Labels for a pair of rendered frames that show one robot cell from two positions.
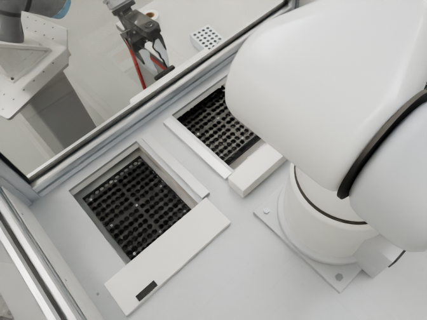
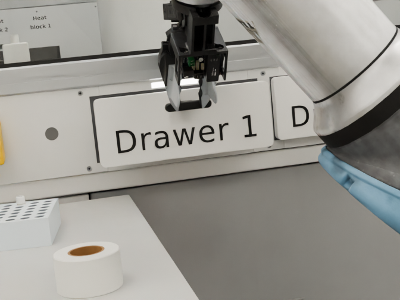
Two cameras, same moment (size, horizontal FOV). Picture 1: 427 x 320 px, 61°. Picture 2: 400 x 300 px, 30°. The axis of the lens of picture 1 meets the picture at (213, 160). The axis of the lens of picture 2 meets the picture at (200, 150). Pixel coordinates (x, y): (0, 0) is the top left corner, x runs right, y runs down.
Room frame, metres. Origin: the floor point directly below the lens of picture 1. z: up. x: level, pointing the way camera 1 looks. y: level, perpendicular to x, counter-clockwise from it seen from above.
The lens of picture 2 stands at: (1.90, 0.57, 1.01)
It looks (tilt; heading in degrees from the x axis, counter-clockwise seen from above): 9 degrees down; 203
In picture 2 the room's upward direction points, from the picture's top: 6 degrees counter-clockwise
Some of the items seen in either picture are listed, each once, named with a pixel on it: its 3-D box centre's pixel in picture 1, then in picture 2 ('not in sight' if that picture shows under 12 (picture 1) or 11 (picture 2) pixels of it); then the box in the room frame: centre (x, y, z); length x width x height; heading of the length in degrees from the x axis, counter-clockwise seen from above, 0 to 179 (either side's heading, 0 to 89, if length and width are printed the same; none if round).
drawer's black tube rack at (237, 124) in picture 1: (219, 125); not in sight; (0.62, -0.03, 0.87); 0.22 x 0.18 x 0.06; 34
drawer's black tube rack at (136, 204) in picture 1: (140, 210); not in sight; (0.40, 0.20, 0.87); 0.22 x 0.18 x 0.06; 34
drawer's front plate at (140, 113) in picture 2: not in sight; (185, 123); (0.78, 0.08, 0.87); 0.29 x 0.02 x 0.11; 124
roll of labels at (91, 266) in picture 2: not in sight; (88, 268); (1.24, 0.16, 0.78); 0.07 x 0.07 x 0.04
